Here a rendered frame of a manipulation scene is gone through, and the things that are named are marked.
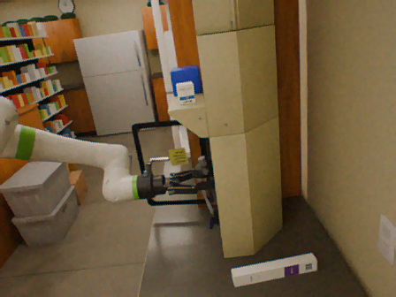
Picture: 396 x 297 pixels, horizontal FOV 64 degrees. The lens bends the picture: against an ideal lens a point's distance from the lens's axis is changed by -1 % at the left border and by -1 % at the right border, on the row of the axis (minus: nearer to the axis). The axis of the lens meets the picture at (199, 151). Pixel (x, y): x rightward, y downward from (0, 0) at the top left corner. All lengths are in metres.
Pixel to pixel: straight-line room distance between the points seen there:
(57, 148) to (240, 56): 0.69
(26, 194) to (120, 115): 3.35
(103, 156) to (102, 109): 5.01
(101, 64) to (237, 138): 5.20
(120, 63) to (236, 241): 5.09
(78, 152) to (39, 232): 2.21
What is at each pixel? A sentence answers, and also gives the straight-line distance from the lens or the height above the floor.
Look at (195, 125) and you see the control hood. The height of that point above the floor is 1.46.
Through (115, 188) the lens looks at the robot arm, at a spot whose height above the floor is 1.23.
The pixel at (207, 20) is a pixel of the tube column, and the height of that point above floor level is 1.75.
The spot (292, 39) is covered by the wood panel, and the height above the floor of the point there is 1.64.
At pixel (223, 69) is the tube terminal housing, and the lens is 0.94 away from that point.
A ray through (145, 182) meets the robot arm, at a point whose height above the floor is 1.24.
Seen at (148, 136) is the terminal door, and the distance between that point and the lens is 1.36.
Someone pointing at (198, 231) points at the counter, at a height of 0.94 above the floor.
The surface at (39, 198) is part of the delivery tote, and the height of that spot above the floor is 0.51.
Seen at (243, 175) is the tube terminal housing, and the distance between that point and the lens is 1.05.
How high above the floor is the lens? 1.74
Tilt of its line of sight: 21 degrees down
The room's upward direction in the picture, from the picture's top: 8 degrees counter-clockwise
